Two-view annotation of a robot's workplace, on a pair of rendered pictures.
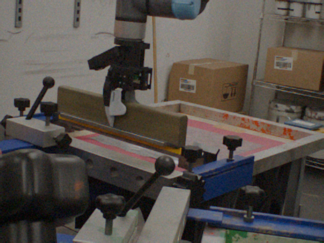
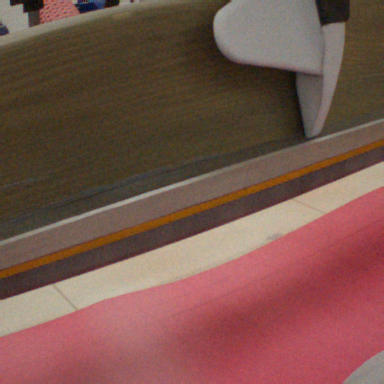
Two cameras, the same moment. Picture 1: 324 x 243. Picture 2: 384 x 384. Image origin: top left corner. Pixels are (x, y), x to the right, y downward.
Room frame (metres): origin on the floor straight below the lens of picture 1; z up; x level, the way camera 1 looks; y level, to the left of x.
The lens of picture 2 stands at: (1.50, -0.17, 1.13)
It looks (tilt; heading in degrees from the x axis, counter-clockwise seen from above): 22 degrees down; 112
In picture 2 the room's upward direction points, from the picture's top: 6 degrees counter-clockwise
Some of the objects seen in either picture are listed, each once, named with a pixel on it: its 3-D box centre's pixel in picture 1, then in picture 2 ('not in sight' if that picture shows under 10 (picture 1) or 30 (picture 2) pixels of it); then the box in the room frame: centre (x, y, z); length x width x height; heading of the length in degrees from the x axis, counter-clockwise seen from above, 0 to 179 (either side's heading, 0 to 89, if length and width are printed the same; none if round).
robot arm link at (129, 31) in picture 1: (130, 30); not in sight; (1.43, 0.09, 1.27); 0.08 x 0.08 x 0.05
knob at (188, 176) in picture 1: (182, 190); not in sight; (1.06, -0.05, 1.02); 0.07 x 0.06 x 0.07; 142
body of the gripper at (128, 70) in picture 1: (129, 65); not in sight; (1.42, 0.09, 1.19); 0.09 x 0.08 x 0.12; 52
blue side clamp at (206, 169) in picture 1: (209, 179); not in sight; (1.28, -0.12, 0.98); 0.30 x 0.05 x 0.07; 142
